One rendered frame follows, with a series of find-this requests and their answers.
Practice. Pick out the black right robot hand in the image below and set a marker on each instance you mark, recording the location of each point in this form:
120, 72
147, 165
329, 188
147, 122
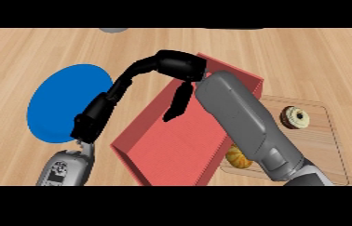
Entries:
181, 65

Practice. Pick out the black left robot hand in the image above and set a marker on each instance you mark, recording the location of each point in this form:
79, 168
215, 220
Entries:
94, 118

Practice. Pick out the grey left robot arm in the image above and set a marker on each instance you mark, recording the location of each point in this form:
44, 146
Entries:
64, 170

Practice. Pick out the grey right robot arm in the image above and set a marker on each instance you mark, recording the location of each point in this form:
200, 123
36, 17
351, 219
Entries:
243, 118

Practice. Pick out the red open box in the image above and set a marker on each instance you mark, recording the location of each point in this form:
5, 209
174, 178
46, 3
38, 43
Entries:
174, 155

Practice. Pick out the orange striped squash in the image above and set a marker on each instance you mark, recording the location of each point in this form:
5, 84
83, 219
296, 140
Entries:
236, 160

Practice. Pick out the pale wooden cutting board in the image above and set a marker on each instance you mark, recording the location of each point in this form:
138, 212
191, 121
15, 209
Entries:
322, 149

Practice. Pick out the blue round plate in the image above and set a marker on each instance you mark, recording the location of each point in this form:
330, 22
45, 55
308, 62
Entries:
60, 105

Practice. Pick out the grey round object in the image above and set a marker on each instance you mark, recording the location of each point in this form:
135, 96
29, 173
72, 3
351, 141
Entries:
113, 30

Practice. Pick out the brown and cream donut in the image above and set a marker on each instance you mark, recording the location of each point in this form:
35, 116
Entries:
296, 118

